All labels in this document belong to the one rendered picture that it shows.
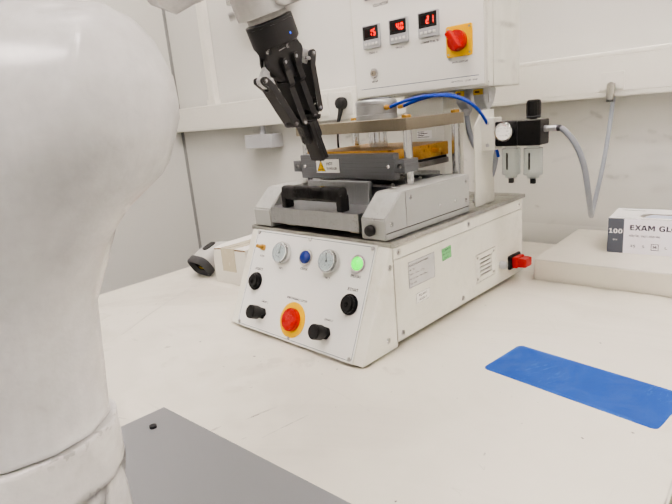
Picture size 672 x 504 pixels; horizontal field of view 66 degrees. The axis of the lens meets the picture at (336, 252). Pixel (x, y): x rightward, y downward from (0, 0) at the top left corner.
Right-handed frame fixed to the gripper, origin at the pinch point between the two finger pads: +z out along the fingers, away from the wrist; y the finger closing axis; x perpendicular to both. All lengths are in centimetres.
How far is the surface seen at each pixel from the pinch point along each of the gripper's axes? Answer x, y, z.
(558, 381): 42, 11, 31
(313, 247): 2.0, 10.3, 15.0
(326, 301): 7.9, 16.4, 20.7
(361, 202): 6.5, 0.2, 11.8
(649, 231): 40, -41, 41
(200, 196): -145, -49, 51
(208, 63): -122, -68, -1
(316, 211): 2.3, 6.9, 9.8
